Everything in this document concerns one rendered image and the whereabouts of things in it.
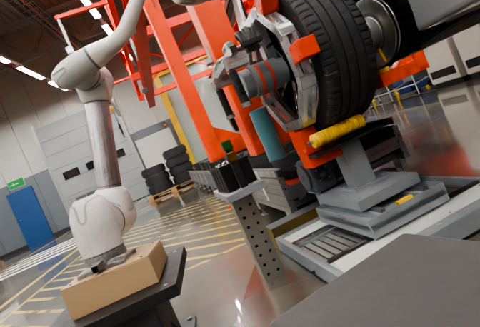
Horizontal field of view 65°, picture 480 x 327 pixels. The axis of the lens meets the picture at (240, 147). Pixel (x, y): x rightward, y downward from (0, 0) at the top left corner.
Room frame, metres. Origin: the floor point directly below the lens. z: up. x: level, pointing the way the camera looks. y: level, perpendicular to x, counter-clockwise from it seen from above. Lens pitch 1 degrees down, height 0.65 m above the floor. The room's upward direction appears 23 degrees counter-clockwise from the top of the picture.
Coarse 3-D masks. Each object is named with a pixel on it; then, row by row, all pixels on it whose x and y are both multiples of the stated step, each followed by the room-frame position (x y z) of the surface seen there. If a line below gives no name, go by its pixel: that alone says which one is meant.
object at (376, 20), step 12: (360, 0) 1.72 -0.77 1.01; (372, 0) 1.65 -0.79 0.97; (372, 12) 1.68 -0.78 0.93; (384, 12) 1.61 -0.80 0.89; (372, 24) 1.67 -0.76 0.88; (384, 24) 1.64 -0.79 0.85; (396, 24) 1.60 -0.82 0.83; (372, 36) 1.67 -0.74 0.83; (384, 36) 1.67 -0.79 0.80; (396, 36) 1.61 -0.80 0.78; (384, 48) 1.70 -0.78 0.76; (396, 48) 1.65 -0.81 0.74
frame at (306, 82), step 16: (256, 16) 1.55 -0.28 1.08; (272, 16) 1.53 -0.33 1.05; (288, 32) 1.41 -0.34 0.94; (304, 64) 1.42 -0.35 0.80; (304, 80) 1.41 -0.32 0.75; (272, 96) 1.91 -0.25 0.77; (304, 96) 1.45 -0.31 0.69; (272, 112) 1.85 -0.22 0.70; (304, 112) 1.51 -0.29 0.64; (288, 128) 1.74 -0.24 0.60
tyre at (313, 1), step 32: (288, 0) 1.45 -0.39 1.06; (320, 0) 1.42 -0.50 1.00; (352, 0) 1.43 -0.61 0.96; (320, 32) 1.37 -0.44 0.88; (352, 32) 1.40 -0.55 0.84; (320, 64) 1.40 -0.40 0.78; (352, 64) 1.41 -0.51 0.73; (320, 96) 1.50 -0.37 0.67; (352, 96) 1.48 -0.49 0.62; (320, 128) 1.61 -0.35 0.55
